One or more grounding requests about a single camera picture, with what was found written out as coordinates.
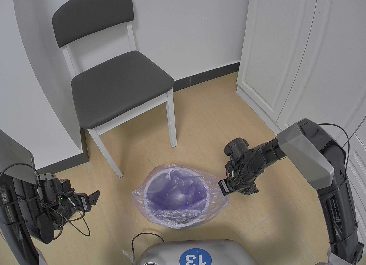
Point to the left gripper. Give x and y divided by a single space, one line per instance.
74 205

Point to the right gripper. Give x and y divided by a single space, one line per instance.
233 185

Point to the black plastic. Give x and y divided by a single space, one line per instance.
251 190

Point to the purple plastic bag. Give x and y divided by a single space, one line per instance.
177 195

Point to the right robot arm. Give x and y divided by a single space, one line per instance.
308 149

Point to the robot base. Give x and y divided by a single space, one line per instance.
223 253

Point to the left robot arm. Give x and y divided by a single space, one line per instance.
17 201

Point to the white trash bin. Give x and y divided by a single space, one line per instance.
171 222

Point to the grey padded white chair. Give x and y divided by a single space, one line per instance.
120 92

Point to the white wardrobe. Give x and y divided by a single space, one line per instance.
286 57

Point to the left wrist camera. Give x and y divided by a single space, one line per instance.
65 186

